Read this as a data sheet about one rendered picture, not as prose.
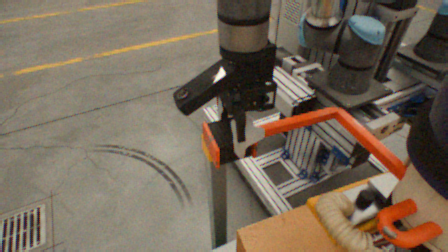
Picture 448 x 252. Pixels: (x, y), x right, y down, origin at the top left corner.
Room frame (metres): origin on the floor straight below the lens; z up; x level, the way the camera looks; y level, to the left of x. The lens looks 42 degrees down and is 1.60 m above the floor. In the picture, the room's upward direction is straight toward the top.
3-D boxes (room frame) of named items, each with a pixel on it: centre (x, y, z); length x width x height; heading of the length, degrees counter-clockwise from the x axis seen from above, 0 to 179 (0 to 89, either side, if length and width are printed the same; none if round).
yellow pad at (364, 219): (0.34, -0.34, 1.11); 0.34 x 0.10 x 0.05; 110
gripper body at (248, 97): (0.40, -0.03, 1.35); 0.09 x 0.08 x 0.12; 111
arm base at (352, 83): (0.86, -0.45, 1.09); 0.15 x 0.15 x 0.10
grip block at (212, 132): (0.39, 0.00, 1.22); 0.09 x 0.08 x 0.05; 20
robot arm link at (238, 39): (0.40, -0.02, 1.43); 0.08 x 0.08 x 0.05
